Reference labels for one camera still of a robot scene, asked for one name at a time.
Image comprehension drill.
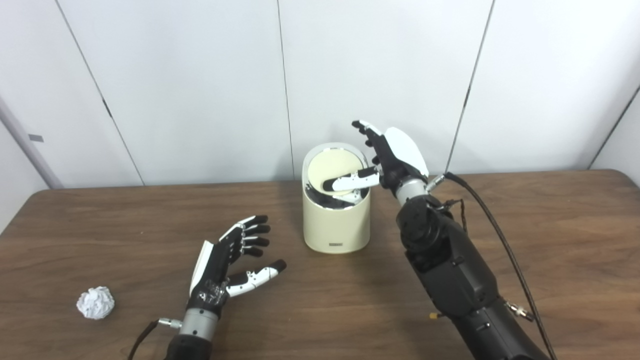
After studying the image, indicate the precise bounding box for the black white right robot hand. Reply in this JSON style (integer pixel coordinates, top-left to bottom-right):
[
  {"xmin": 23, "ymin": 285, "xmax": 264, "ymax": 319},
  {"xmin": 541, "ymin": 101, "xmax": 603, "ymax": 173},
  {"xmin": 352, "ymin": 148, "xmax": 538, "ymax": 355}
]
[{"xmin": 322, "ymin": 120, "xmax": 431, "ymax": 193}]

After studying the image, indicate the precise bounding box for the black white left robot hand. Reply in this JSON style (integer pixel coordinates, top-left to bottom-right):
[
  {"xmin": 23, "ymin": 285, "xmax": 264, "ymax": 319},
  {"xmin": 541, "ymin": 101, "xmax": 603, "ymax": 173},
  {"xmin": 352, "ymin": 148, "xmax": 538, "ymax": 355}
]
[{"xmin": 188, "ymin": 215, "xmax": 288, "ymax": 317}]

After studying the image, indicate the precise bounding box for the round cream bin lid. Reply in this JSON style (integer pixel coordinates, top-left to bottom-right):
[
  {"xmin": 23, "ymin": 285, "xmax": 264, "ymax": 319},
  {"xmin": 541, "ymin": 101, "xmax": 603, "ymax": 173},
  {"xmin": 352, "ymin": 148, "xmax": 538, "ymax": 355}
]
[{"xmin": 307, "ymin": 149, "xmax": 366, "ymax": 197}]

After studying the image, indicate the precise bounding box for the cream-colored bin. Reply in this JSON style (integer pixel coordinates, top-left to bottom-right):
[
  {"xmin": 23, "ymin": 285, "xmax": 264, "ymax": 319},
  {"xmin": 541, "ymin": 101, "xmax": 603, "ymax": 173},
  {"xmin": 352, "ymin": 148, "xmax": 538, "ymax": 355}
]
[{"xmin": 302, "ymin": 142, "xmax": 373, "ymax": 255}]

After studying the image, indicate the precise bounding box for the white paper ball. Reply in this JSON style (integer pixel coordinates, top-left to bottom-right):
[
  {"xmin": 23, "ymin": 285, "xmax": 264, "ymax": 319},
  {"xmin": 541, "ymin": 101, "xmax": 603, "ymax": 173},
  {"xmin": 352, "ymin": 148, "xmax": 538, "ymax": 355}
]
[{"xmin": 76, "ymin": 286, "xmax": 116, "ymax": 320}]

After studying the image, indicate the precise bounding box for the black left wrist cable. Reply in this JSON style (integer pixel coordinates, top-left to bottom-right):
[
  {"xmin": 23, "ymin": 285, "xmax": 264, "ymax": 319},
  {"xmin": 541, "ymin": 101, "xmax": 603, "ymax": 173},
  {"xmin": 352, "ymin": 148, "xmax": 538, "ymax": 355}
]
[{"xmin": 127, "ymin": 318, "xmax": 183, "ymax": 360}]

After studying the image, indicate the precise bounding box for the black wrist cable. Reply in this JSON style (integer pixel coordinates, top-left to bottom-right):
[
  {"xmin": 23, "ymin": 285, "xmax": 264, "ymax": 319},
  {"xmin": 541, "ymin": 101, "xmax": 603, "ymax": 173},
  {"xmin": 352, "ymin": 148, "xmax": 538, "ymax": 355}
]
[
  {"xmin": 127, "ymin": 318, "xmax": 183, "ymax": 360},
  {"xmin": 427, "ymin": 171, "xmax": 559, "ymax": 360}
]

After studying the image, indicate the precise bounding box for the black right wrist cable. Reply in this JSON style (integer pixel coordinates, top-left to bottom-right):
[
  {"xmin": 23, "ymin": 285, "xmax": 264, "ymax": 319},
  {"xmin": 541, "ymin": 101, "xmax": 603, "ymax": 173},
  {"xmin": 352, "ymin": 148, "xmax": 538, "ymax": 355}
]
[{"xmin": 427, "ymin": 171, "xmax": 559, "ymax": 360}]

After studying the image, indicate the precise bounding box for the gray wall corner trim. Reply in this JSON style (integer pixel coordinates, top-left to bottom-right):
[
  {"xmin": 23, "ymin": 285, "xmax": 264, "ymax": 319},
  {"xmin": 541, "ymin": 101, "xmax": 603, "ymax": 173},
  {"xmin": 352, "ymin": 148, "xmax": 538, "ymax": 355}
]
[{"xmin": 0, "ymin": 95, "xmax": 65, "ymax": 190}]

